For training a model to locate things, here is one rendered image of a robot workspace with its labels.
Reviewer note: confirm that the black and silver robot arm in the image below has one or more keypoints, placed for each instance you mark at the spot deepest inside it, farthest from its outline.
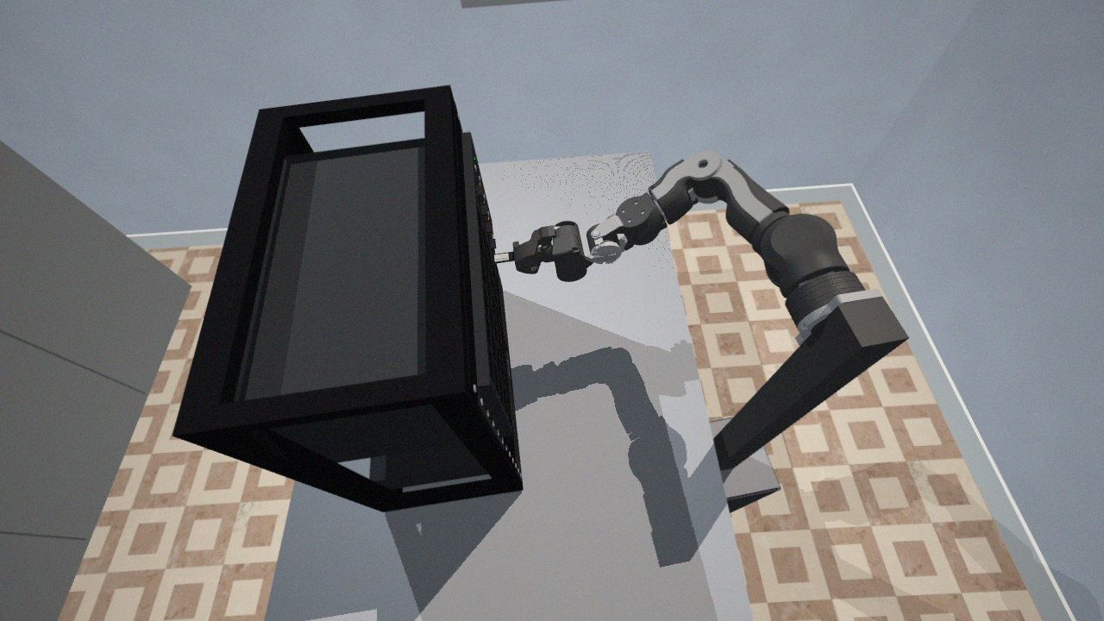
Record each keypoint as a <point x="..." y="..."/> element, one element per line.
<point x="799" y="251"/>

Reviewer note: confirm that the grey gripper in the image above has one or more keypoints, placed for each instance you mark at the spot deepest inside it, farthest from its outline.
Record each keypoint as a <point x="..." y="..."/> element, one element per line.
<point x="571" y="264"/>

